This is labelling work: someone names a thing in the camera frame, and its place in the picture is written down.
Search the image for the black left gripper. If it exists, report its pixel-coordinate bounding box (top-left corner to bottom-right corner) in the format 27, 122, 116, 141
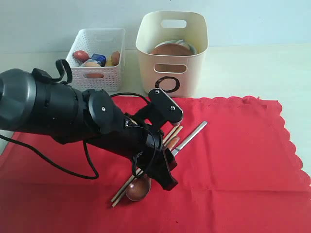
87, 118, 177, 191

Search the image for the red sausage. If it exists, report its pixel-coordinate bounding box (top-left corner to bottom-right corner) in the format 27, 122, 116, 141
72, 50, 90, 63

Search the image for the cream plastic bin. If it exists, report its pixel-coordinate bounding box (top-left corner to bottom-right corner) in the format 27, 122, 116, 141
136, 11, 208, 98

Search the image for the brown wooden spoon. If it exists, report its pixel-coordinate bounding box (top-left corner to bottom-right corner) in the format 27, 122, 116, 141
125, 136, 180, 201

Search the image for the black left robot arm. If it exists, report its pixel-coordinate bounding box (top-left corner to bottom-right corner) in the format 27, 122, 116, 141
0, 69, 183, 191

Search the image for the white ceramic bowl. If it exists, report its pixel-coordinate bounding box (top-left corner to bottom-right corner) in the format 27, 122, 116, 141
155, 39, 197, 55

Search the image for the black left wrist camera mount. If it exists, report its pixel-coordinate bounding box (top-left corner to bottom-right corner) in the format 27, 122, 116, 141
133, 88, 183, 132

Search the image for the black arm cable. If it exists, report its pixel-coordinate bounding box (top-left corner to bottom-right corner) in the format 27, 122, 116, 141
0, 59, 161, 180

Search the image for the white perforated plastic basket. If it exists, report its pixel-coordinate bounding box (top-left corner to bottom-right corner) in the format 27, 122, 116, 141
66, 28, 125, 92

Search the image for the brown wooden plate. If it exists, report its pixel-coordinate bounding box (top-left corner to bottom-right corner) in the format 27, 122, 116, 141
150, 43, 193, 73

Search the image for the steel knife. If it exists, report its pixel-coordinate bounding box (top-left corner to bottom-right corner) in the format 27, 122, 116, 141
172, 121, 207, 157

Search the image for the blue milk carton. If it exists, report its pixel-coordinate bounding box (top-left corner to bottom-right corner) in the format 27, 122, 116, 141
91, 53, 107, 67

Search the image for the orange fried nugget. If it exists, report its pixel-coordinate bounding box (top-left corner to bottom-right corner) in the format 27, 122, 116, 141
111, 51, 120, 66

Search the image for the brown egg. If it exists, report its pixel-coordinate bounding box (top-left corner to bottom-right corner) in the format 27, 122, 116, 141
81, 61, 101, 67

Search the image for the red tablecloth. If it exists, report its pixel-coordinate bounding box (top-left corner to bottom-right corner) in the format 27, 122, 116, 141
0, 96, 311, 233

